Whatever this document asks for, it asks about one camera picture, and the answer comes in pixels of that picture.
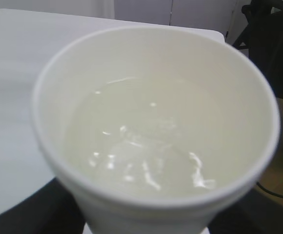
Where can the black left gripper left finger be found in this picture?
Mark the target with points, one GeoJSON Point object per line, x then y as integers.
{"type": "Point", "coordinates": [50, 210]}

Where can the black chair in background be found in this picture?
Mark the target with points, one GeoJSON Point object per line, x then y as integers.
{"type": "Point", "coordinates": [263, 38]}

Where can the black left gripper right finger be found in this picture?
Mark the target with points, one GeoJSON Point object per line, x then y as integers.
{"type": "Point", "coordinates": [259, 212]}

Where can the white paper cup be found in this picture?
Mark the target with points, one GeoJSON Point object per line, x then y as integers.
{"type": "Point", "coordinates": [152, 129]}

